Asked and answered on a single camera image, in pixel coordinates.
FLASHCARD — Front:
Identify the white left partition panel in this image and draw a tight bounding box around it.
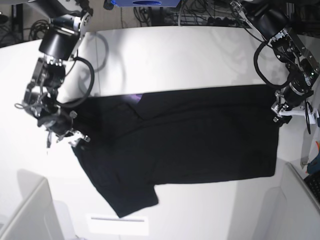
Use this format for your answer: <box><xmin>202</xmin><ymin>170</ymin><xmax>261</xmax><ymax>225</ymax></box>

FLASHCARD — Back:
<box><xmin>0</xmin><ymin>169</ymin><xmax>78</xmax><ymax>240</ymax></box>

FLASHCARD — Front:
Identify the coiled black cable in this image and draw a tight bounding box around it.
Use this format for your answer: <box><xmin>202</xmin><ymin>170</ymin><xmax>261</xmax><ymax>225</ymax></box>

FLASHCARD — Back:
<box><xmin>28</xmin><ymin>19</ymin><xmax>51</xmax><ymax>41</ymax></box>

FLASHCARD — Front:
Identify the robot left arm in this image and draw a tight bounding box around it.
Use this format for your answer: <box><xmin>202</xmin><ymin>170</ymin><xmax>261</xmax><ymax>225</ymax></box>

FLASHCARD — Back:
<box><xmin>230</xmin><ymin>0</ymin><xmax>320</xmax><ymax>126</ymax></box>

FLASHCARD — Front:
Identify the black keyboard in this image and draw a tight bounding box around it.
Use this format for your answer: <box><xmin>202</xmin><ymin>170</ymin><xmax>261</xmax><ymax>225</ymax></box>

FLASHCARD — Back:
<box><xmin>304</xmin><ymin>172</ymin><xmax>320</xmax><ymax>203</ymax></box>

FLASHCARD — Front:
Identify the white right partition panel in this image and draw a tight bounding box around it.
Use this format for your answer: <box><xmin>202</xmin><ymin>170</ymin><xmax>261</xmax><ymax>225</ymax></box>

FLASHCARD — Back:
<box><xmin>259</xmin><ymin>162</ymin><xmax>320</xmax><ymax>240</ymax></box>

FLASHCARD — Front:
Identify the black power strip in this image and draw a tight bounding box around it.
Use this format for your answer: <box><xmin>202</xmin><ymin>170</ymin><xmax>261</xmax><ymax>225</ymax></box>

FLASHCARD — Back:
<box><xmin>206</xmin><ymin>17</ymin><xmax>248</xmax><ymax>28</ymax></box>

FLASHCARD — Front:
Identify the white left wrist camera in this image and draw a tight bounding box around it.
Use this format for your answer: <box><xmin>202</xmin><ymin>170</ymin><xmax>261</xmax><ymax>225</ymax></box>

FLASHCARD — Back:
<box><xmin>279</xmin><ymin>100</ymin><xmax>320</xmax><ymax>134</ymax></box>

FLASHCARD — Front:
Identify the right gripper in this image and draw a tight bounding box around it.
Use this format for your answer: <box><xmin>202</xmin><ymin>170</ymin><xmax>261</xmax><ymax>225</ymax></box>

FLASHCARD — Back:
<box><xmin>37</xmin><ymin>110</ymin><xmax>90</xmax><ymax>148</ymax></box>

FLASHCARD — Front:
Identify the black T-shirt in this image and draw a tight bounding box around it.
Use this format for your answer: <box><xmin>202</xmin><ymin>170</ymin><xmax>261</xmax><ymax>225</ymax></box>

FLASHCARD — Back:
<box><xmin>73</xmin><ymin>85</ymin><xmax>279</xmax><ymax>218</ymax></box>

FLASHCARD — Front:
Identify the teal and orange tool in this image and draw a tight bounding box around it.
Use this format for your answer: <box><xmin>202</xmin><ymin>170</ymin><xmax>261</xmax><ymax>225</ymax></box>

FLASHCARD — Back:
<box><xmin>306</xmin><ymin>141</ymin><xmax>320</xmax><ymax>175</ymax></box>

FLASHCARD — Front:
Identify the white partition panel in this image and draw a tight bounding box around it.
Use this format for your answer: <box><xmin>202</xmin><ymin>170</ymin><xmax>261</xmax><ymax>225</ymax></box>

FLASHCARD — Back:
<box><xmin>259</xmin><ymin>162</ymin><xmax>320</xmax><ymax>240</ymax></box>
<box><xmin>0</xmin><ymin>169</ymin><xmax>78</xmax><ymax>240</ymax></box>

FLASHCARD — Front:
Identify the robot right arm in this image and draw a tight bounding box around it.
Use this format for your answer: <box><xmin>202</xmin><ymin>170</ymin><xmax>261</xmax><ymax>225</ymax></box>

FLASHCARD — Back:
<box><xmin>14</xmin><ymin>0</ymin><xmax>95</xmax><ymax>148</ymax></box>

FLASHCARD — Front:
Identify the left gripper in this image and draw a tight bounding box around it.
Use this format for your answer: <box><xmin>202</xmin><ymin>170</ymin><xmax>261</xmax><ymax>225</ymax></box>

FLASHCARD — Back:
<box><xmin>271</xmin><ymin>87</ymin><xmax>310</xmax><ymax>127</ymax></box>

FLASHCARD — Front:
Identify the blue bin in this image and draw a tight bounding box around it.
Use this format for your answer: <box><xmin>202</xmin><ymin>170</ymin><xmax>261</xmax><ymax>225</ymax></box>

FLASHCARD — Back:
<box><xmin>111</xmin><ymin>0</ymin><xmax>181</xmax><ymax>8</ymax></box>

